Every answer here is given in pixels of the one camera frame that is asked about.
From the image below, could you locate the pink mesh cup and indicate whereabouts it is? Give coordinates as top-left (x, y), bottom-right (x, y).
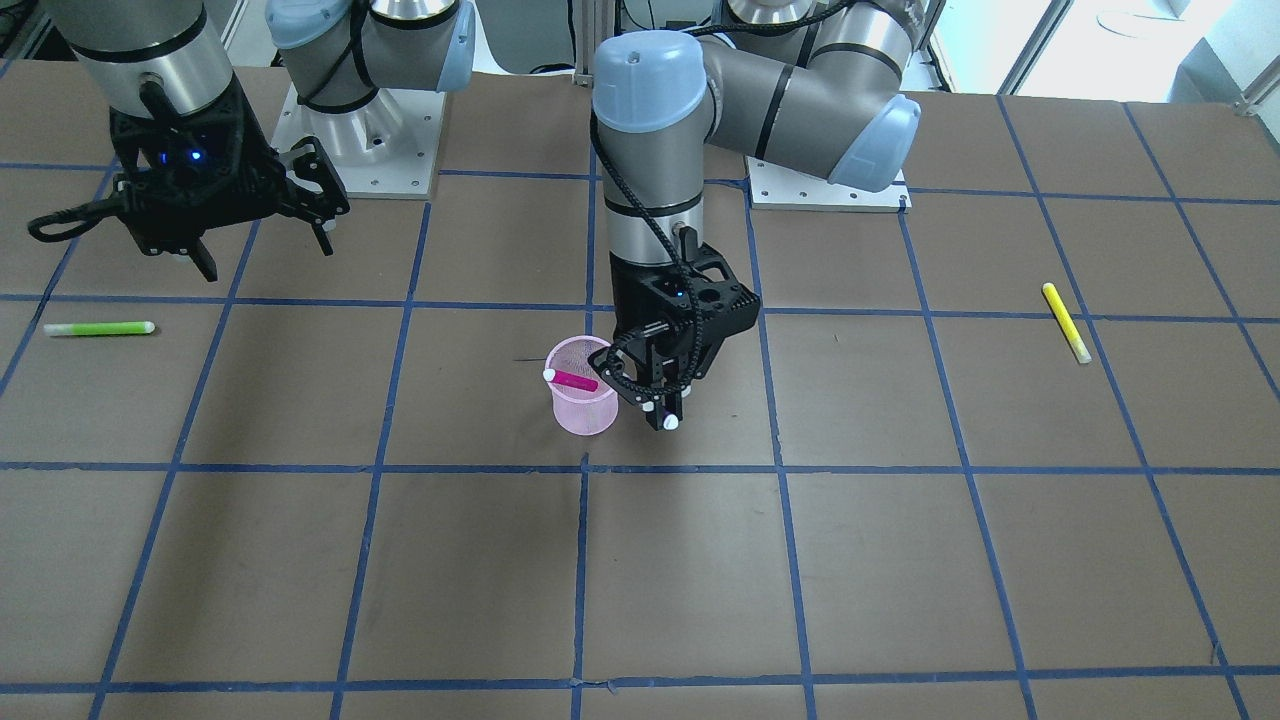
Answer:
top-left (543, 334), bottom-right (620, 436)

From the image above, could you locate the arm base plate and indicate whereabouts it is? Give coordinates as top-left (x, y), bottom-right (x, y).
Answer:
top-left (271, 87), bottom-right (451, 201)
top-left (746, 159), bottom-right (913, 214)

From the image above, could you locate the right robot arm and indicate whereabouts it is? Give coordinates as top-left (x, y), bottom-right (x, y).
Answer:
top-left (27, 1), bottom-right (488, 281)

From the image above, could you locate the yellow highlighter pen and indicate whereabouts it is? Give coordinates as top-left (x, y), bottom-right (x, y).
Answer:
top-left (1041, 282), bottom-right (1092, 365)

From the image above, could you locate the green highlighter pen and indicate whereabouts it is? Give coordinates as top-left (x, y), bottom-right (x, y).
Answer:
top-left (42, 322), bottom-right (157, 338)

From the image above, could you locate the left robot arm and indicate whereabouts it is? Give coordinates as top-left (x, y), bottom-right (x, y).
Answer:
top-left (589, 1), bottom-right (925, 430)

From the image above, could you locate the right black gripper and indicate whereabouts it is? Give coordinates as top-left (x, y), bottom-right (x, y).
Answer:
top-left (108, 76), bottom-right (349, 283)

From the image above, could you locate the pink highlighter pen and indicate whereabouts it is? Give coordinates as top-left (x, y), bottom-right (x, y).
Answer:
top-left (541, 368), bottom-right (600, 393)

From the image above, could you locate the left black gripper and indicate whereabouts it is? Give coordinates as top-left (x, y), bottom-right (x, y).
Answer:
top-left (603, 243), bottom-right (762, 429)

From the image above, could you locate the aluminium frame post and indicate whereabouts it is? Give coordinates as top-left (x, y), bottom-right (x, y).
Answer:
top-left (567, 1), bottom-right (621, 88)

